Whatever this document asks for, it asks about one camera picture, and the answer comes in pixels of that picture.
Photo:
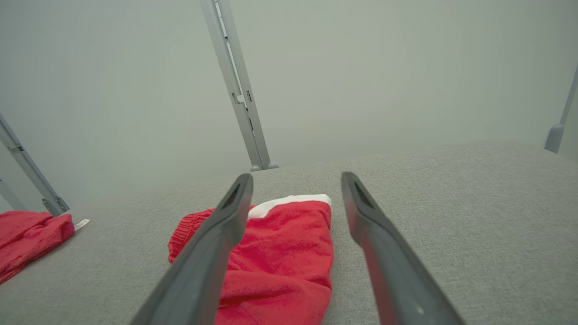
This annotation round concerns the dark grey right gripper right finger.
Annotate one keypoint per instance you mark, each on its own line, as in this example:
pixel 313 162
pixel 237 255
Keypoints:
pixel 393 271

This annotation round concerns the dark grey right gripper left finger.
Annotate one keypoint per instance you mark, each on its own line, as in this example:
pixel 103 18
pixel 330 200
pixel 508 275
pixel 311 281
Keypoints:
pixel 203 266

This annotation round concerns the red shorts with white trim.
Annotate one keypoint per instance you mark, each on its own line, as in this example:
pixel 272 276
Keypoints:
pixel 284 262

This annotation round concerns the red jersey with white sleeves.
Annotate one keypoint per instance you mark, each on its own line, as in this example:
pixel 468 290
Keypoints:
pixel 27 234

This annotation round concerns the grey double metal partition post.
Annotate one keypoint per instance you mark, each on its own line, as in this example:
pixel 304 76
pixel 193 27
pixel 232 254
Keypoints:
pixel 239 90

